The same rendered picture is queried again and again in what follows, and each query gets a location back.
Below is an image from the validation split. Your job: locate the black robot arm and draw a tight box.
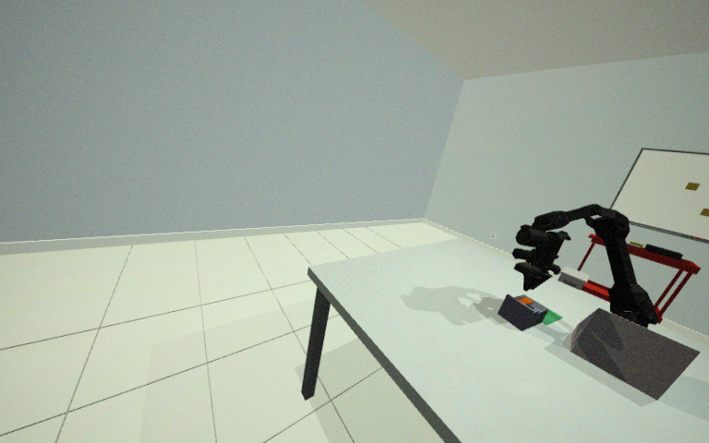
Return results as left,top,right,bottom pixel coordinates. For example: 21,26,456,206
516,204,658,328

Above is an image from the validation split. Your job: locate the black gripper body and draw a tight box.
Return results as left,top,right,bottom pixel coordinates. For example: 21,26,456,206
514,248,561,279

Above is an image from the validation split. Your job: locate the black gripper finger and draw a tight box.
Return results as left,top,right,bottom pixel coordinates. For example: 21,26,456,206
531,272,553,290
523,275,543,292

